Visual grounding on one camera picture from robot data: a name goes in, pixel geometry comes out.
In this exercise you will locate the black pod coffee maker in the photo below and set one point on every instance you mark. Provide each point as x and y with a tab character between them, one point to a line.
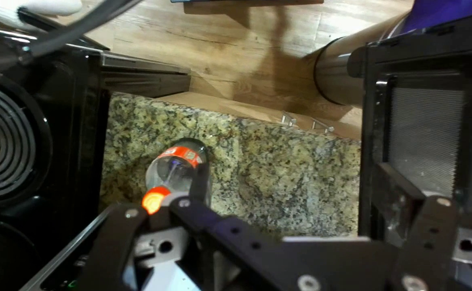
10	139

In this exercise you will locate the silver metal cylinder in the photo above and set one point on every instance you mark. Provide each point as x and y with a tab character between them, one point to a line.
338	70

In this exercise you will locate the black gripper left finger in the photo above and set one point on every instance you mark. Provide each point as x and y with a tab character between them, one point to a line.
116	243

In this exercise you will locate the white rounded object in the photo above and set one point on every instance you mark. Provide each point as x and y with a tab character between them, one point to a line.
31	5

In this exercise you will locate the purple cloth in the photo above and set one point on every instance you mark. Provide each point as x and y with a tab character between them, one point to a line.
451	10

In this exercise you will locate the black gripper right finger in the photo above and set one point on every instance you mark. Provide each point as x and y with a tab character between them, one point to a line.
427	243

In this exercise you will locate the black stand pole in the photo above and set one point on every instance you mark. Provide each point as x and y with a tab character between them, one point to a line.
84	26

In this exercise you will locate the coke bottle with orange cap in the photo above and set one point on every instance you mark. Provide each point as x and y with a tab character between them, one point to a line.
176	162

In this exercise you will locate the black steel microwave oven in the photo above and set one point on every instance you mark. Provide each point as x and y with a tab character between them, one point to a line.
423	134

